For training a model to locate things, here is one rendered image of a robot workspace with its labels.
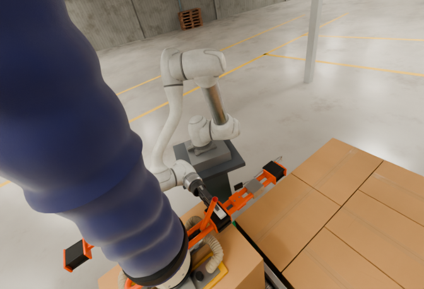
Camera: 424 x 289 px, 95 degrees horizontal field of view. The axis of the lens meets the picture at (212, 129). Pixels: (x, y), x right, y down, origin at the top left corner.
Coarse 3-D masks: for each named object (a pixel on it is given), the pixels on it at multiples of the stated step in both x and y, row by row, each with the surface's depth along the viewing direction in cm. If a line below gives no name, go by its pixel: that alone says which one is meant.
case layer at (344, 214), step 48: (336, 144) 172; (288, 192) 144; (336, 192) 137; (384, 192) 131; (288, 240) 119; (336, 240) 114; (384, 240) 110; (288, 288) 109; (336, 288) 98; (384, 288) 94
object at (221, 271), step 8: (208, 256) 82; (200, 264) 80; (192, 272) 78; (200, 272) 75; (216, 272) 76; (224, 272) 76; (192, 280) 75; (200, 280) 74; (208, 280) 74; (216, 280) 74; (200, 288) 73; (208, 288) 73
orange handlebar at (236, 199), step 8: (264, 176) 95; (264, 184) 90; (240, 192) 89; (232, 200) 86; (240, 200) 86; (248, 200) 86; (232, 208) 84; (240, 208) 85; (200, 224) 81; (192, 232) 79; (208, 232) 78; (192, 240) 76; (88, 248) 82; (128, 280) 69; (128, 288) 67; (136, 288) 67
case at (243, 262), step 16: (192, 208) 103; (208, 224) 94; (224, 240) 87; (240, 240) 86; (192, 256) 84; (224, 256) 82; (240, 256) 81; (256, 256) 80; (112, 272) 85; (240, 272) 77; (256, 272) 80; (112, 288) 80; (224, 288) 73; (240, 288) 77; (256, 288) 91
